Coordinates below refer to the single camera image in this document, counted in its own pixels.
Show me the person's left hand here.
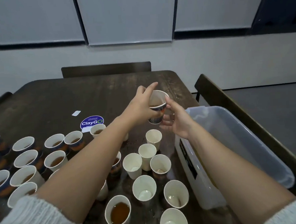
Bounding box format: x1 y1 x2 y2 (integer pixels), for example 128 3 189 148
117 81 162 129

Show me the person's right hand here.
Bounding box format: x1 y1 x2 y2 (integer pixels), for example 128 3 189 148
158 94 198 142

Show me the orange blue patterned paper cup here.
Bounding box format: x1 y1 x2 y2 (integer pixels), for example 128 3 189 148
147 89 171 125

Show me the white paper cup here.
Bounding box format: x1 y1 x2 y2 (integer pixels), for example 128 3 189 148
145 128 164 151
137 143 159 172

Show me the clear plastic storage bin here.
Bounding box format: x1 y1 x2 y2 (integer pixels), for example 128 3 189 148
173 100 296 212

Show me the group of paper cups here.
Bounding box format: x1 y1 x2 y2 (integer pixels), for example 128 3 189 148
0 119 170 224

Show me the person's right forearm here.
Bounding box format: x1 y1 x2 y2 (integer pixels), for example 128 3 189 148
186 122 296 224

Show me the person's left forearm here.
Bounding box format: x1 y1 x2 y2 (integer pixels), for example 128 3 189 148
0 114 141 224

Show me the dark wooden table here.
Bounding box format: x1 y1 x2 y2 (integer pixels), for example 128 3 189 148
0 67 241 224

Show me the dark wooden chair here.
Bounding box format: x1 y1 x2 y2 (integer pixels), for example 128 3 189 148
193 68 296 198
61 61 152 79

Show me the round blue sticker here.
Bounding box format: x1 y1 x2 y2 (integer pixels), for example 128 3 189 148
80 115 105 133

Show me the dark window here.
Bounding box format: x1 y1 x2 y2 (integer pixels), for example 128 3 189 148
251 0 296 35

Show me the white wall panel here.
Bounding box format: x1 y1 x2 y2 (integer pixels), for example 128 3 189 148
0 0 86 48
173 0 271 34
76 0 179 48

